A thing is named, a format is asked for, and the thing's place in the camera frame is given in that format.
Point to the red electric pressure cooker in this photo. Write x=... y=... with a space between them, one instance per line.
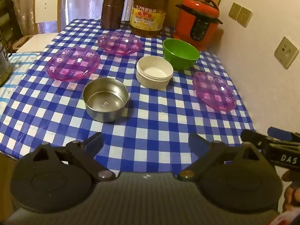
x=187 y=23

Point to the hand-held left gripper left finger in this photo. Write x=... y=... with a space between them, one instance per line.
x=93 y=143

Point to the stainless steel bowl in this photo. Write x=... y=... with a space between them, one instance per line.
x=105 y=112

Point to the dark storage shelf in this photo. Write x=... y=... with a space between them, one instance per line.
x=5 y=16

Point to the white chair back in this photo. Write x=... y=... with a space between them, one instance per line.
x=46 y=11

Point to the white plastic bowl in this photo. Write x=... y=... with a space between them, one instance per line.
x=152 y=80

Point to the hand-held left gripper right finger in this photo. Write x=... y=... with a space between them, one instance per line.
x=196 y=143

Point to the brown cylindrical canister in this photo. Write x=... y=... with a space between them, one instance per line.
x=112 y=9

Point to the pink transparent plate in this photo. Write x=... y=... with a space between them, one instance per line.
x=214 y=91
x=119 y=43
x=72 y=63

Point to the sheer pale curtain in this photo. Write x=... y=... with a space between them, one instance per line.
x=82 y=0

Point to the large cooking oil bottle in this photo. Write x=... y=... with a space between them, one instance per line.
x=150 y=11

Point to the blue white checkered tablecloth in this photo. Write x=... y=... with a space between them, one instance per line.
x=152 y=121

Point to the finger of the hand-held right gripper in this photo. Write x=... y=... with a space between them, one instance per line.
x=257 y=139
x=281 y=133

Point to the light blue patterned cloth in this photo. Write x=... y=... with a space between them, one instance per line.
x=21 y=75

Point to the metal pot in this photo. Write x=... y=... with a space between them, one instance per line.
x=3 y=63

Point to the green plastic bowl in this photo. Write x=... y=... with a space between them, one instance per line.
x=180 y=61

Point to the person's right hand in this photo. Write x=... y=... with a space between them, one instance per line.
x=293 y=192

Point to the beige wall socket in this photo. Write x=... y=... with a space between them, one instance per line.
x=286 y=52
x=245 y=16
x=234 y=11

